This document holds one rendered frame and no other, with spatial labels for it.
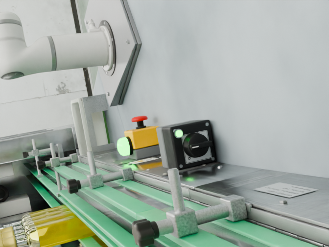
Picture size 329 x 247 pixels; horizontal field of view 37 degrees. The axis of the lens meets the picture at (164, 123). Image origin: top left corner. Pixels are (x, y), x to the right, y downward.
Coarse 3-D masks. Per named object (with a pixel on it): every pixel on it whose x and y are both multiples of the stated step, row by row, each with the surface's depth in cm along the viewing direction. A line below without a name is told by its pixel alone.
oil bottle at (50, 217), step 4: (64, 212) 133; (68, 212) 132; (72, 212) 131; (48, 216) 132; (52, 216) 131; (56, 216) 130; (60, 216) 129; (64, 216) 129; (32, 220) 130; (36, 220) 129; (40, 220) 128; (44, 220) 128; (48, 220) 128; (28, 224) 127; (32, 224) 127; (24, 228) 127; (24, 232) 127
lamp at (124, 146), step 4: (128, 136) 117; (120, 140) 116; (124, 140) 116; (128, 140) 116; (120, 144) 115; (124, 144) 115; (128, 144) 115; (120, 148) 116; (124, 148) 115; (128, 148) 115; (132, 148) 116; (120, 152) 116; (124, 152) 115; (128, 152) 116; (132, 152) 116
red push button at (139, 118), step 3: (135, 117) 118; (138, 117) 117; (141, 117) 117; (144, 117) 117; (132, 120) 117; (135, 120) 117; (138, 120) 117; (141, 120) 117; (138, 123) 118; (141, 123) 118; (138, 126) 118
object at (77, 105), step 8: (72, 104) 174; (80, 104) 160; (72, 112) 175; (80, 112) 160; (80, 120) 176; (80, 128) 176; (80, 136) 176; (88, 136) 161; (80, 144) 176; (88, 144) 160; (80, 152) 176
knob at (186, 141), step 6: (186, 138) 87; (192, 138) 86; (198, 138) 87; (204, 138) 87; (186, 144) 87; (192, 144) 85; (198, 144) 85; (204, 144) 86; (210, 144) 86; (186, 150) 87; (192, 150) 86; (198, 150) 86; (204, 150) 87; (192, 156) 88; (198, 156) 87
